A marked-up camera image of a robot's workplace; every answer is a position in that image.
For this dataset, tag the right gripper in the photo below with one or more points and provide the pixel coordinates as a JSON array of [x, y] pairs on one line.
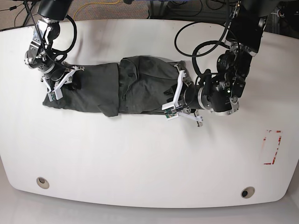
[[59, 78]]

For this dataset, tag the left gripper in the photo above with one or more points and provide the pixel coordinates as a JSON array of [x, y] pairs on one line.
[[183, 96]]

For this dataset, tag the dark grey t-shirt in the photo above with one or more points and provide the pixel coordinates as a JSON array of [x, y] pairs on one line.
[[136, 85]]

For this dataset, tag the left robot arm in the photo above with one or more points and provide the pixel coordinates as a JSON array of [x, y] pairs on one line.
[[219, 92]]

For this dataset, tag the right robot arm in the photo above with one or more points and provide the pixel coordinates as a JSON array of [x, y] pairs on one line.
[[42, 56]]

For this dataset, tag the black tripod stand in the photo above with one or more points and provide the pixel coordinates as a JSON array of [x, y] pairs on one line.
[[30, 5]]

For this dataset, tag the red tape rectangle marking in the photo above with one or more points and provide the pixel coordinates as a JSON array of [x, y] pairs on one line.
[[270, 146]]

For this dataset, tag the left table grommet hole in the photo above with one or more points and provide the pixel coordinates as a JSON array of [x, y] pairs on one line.
[[42, 183]]

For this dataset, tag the table grommet hole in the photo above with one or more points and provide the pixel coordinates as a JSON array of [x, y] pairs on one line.
[[42, 183], [248, 192]]

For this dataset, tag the right table grommet hole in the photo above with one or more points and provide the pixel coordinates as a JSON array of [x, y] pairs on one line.
[[248, 192]]

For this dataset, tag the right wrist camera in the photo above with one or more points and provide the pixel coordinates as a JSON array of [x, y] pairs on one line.
[[55, 95]]

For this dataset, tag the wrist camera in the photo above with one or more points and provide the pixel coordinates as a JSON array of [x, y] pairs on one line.
[[55, 95], [171, 113]]

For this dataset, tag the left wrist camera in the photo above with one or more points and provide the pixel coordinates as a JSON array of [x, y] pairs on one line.
[[171, 113]]

